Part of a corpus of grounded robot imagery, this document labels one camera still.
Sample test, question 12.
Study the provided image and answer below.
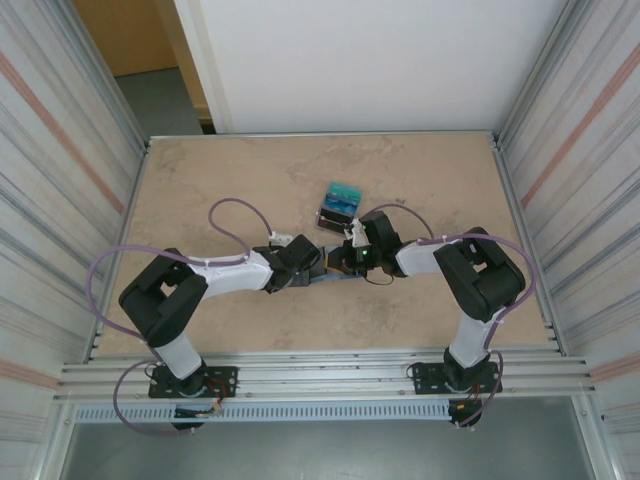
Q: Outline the black credit card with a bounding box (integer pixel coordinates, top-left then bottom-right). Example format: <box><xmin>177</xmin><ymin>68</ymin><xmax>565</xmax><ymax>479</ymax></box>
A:
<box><xmin>314</xmin><ymin>207</ymin><xmax>354</xmax><ymax>234</ymax></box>

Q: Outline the teal credit card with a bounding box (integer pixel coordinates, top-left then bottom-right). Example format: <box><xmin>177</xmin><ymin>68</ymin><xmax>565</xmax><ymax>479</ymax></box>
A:
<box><xmin>325</xmin><ymin>181</ymin><xmax>364</xmax><ymax>200</ymax></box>

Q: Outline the orange wooden door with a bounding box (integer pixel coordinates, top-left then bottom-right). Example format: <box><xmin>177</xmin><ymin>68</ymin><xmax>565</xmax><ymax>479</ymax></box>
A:
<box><xmin>72</xmin><ymin>0</ymin><xmax>214</xmax><ymax>136</ymax></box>

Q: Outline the thin black cable loop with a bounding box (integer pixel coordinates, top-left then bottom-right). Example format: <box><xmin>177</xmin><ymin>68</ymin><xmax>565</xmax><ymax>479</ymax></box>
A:
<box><xmin>364</xmin><ymin>267</ymin><xmax>396</xmax><ymax>287</ymax></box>

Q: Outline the aluminium mounting rail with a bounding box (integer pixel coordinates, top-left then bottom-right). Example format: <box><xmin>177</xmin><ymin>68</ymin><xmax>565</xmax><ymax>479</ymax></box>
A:
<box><xmin>52</xmin><ymin>349</ymin><xmax>599</xmax><ymax>401</ymax></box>

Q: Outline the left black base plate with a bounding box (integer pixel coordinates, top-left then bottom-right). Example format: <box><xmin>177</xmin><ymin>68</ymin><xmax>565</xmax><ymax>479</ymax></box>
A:
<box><xmin>148</xmin><ymin>366</ymin><xmax>239</xmax><ymax>400</ymax></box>

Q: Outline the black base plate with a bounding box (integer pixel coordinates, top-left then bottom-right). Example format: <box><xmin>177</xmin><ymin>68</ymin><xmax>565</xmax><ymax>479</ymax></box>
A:
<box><xmin>409</xmin><ymin>360</ymin><xmax>503</xmax><ymax>396</ymax></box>
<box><xmin>148</xmin><ymin>366</ymin><xmax>239</xmax><ymax>400</ymax></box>

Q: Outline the slotted grey cable duct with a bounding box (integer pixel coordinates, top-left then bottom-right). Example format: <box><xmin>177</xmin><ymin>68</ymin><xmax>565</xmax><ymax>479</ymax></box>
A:
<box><xmin>73</xmin><ymin>402</ymin><xmax>451</xmax><ymax>425</ymax></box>

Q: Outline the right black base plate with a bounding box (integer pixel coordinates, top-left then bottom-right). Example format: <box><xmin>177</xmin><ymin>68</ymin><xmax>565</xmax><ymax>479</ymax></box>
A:
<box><xmin>409</xmin><ymin>360</ymin><xmax>503</xmax><ymax>396</ymax></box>

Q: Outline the orange base wire bundle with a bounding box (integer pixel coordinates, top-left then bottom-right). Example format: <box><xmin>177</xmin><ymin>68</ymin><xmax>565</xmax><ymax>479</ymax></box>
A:
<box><xmin>449</xmin><ymin>382</ymin><xmax>487</xmax><ymax>416</ymax></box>
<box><xmin>174</xmin><ymin>378</ymin><xmax>237</xmax><ymax>419</ymax></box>

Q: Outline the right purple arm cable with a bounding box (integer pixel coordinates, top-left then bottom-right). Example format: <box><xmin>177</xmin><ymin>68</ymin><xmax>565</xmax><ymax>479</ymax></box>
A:
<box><xmin>369</xmin><ymin>202</ymin><xmax>539</xmax><ymax>429</ymax></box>

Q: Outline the white door frame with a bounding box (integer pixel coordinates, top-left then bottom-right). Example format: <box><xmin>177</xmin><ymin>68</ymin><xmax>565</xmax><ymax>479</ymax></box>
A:
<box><xmin>172</xmin><ymin>0</ymin><xmax>236</xmax><ymax>135</ymax></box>

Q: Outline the corrugated enclosure side panel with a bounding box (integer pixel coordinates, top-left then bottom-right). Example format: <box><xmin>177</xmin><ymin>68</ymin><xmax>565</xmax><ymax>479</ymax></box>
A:
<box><xmin>492</xmin><ymin>0</ymin><xmax>640</xmax><ymax>451</ymax></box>
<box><xmin>0</xmin><ymin>0</ymin><xmax>151</xmax><ymax>451</ymax></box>

